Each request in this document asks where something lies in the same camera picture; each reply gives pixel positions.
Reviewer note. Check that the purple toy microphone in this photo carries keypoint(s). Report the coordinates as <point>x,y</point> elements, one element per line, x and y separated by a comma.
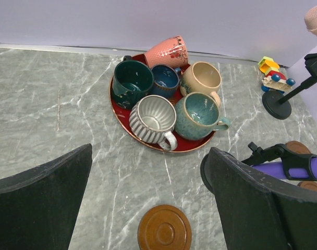
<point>275,169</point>

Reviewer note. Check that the colourful toy car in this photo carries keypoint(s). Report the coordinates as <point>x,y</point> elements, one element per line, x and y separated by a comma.
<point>274,80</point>

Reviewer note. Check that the red round tray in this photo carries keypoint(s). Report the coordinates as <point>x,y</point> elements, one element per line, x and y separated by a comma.
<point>123,115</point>

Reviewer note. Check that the wooden coaster three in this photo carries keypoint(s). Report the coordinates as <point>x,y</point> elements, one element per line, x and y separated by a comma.
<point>297,147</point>

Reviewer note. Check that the black stand of purple microphone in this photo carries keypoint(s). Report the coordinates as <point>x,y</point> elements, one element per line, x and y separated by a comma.
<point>280,152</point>

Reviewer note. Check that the dark blue small cup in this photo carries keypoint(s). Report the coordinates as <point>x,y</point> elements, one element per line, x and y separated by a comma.
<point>166,80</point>

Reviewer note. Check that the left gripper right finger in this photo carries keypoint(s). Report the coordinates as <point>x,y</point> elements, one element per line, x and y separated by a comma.
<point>258,211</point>

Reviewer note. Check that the teal glazed mug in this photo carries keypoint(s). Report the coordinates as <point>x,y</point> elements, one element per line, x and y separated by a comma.
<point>198,115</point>

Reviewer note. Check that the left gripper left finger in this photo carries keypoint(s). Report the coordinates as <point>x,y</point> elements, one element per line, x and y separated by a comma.
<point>39,207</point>

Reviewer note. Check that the black stand of pink microphone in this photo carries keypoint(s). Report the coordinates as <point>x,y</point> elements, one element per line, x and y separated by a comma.
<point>277,104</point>

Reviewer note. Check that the grey striped mug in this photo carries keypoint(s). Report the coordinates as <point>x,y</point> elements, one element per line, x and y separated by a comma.
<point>152,120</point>

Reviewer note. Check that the pink floral cup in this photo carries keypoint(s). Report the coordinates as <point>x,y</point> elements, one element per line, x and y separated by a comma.
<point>171,52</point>

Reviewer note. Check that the dark green mug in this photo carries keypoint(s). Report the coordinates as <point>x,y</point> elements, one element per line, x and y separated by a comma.
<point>132,81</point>

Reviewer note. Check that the wooden coaster four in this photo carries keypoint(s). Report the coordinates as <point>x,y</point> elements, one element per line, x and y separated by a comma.
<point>310,185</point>

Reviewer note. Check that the wooden coaster one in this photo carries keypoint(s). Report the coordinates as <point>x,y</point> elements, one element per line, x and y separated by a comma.
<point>164,227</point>

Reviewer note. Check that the beige ceramic mug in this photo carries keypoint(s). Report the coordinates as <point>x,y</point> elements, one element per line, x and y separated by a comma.
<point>201,77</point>

